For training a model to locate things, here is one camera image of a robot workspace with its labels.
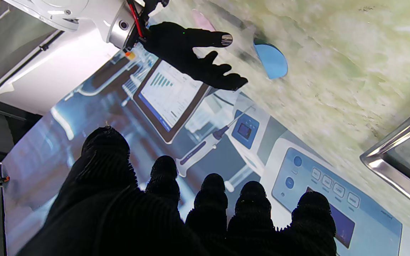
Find printed laboratory backdrop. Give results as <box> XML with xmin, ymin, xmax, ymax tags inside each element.
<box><xmin>0</xmin><ymin>43</ymin><xmax>410</xmax><ymax>256</ymax></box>

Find stainless steel tray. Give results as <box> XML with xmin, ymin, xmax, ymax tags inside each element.
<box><xmin>360</xmin><ymin>101</ymin><xmax>410</xmax><ymax>215</ymax></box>

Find blue round filter paper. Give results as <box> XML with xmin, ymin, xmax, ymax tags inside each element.
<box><xmin>253</xmin><ymin>38</ymin><xmax>288</xmax><ymax>80</ymax></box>

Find blue round lid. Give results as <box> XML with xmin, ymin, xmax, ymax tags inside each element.
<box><xmin>191</xmin><ymin>9</ymin><xmax>217</xmax><ymax>32</ymax></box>

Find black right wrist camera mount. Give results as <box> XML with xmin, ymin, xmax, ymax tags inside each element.
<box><xmin>139</xmin><ymin>0</ymin><xmax>170</xmax><ymax>22</ymax></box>

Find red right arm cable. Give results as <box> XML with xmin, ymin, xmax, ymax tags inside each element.
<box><xmin>127</xmin><ymin>0</ymin><xmax>145</xmax><ymax>38</ymax></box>

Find white overhead canopy frame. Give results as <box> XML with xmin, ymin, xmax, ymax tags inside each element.
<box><xmin>0</xmin><ymin>0</ymin><xmax>120</xmax><ymax>114</ymax></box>

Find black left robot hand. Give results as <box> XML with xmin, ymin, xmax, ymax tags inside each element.
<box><xmin>16</xmin><ymin>126</ymin><xmax>337</xmax><ymax>256</ymax></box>

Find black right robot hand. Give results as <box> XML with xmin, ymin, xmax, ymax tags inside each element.
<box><xmin>144</xmin><ymin>21</ymin><xmax>249</xmax><ymax>91</ymax></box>

